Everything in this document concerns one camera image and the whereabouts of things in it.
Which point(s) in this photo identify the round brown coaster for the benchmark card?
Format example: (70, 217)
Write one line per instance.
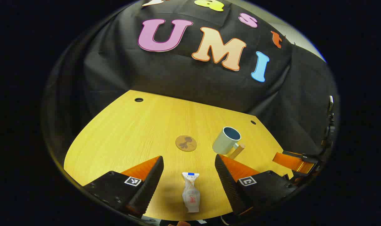
(186, 143)

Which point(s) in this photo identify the white toothpaste tube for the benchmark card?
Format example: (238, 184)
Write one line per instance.
(190, 194)

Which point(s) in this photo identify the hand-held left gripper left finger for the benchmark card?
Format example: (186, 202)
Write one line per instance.
(152, 180)

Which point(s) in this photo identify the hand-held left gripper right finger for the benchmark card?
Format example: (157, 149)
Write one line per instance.
(226, 182)

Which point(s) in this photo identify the yellow wooden desktop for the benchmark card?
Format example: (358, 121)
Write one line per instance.
(130, 138)

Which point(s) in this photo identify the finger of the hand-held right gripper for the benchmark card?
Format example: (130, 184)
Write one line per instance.
(287, 161)

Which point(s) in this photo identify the black backdrop cloth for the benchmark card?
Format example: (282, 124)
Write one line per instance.
(190, 78)

